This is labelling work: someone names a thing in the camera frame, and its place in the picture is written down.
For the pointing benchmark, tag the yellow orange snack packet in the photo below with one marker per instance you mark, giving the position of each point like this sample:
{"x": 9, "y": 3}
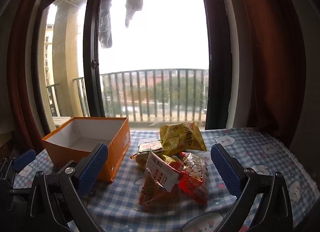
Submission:
{"x": 141, "y": 160}

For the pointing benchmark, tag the red snack packet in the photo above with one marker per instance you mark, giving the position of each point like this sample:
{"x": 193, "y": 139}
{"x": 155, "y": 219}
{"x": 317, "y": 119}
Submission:
{"x": 176, "y": 166}
{"x": 195, "y": 187}

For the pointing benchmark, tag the clear packet of orange snacks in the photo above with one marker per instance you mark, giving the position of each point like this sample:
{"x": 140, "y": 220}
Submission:
{"x": 155, "y": 192}

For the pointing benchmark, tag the yellow chip bag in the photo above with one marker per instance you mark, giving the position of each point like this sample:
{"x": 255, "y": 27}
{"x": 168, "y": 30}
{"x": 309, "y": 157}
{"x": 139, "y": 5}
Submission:
{"x": 180, "y": 137}

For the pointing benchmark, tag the beige balcony column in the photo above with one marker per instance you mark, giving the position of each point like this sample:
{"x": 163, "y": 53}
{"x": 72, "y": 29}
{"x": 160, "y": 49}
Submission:
{"x": 66, "y": 59}

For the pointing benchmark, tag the orange cardboard box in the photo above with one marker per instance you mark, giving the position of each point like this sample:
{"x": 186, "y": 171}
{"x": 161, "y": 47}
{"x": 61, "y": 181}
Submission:
{"x": 117, "y": 152}

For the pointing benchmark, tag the black window latch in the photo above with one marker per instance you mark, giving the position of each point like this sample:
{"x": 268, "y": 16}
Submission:
{"x": 94, "y": 64}

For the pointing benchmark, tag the green noodle snack packet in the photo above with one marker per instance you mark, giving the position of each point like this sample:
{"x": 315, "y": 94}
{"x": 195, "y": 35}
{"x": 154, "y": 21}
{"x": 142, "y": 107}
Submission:
{"x": 151, "y": 147}

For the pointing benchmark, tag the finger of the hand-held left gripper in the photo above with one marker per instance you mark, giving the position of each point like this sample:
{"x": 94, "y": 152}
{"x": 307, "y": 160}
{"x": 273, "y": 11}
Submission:
{"x": 7, "y": 192}
{"x": 23, "y": 160}

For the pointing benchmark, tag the black window frame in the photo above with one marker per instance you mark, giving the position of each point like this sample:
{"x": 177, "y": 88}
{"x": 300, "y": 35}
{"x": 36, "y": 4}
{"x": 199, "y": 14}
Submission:
{"x": 92, "y": 46}

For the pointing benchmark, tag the balcony railing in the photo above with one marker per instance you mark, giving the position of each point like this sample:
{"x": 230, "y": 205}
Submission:
{"x": 150, "y": 71}

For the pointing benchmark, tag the blue checked tablecloth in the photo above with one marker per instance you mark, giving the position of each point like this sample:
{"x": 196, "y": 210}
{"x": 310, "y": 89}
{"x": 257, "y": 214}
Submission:
{"x": 120, "y": 197}

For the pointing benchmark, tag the distant apartment building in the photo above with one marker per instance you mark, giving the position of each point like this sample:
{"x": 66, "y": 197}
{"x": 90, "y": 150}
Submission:
{"x": 48, "y": 54}

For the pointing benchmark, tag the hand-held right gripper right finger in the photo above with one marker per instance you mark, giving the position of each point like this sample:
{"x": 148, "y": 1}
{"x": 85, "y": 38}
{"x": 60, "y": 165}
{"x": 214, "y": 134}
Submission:
{"x": 225, "y": 172}

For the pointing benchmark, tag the white slatted plastic object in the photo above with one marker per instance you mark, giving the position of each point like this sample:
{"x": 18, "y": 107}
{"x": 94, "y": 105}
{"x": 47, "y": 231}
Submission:
{"x": 60, "y": 122}

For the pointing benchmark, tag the brown curtain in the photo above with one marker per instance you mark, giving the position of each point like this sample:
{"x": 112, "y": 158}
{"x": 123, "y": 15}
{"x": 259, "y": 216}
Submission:
{"x": 22, "y": 71}
{"x": 270, "y": 59}

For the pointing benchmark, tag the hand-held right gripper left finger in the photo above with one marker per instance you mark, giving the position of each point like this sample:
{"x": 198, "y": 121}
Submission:
{"x": 92, "y": 169}

